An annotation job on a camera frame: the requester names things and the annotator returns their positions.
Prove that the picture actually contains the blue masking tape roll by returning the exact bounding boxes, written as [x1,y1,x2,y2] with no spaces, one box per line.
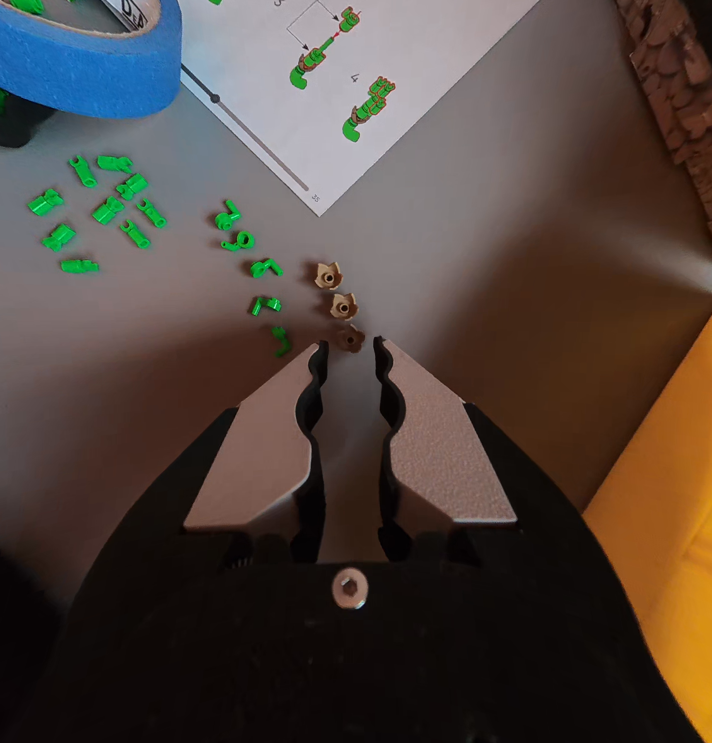
[0,0,183,120]

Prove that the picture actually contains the black rounded device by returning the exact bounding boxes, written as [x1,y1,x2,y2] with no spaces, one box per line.
[0,87,58,149]

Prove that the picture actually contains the scattered small green lego pieces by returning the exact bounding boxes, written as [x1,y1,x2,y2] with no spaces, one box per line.
[26,154,288,358]

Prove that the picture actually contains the lego instruction booklet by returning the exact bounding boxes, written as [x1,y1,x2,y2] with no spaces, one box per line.
[179,0,542,217]

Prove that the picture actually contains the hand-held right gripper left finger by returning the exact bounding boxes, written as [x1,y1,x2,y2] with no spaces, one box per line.
[183,341,329,532]

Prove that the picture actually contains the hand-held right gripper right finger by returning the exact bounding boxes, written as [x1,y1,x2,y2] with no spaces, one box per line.
[373,337,518,532]

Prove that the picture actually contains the yellow plastic bin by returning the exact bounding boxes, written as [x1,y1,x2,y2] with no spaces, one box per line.
[582,299,712,743]

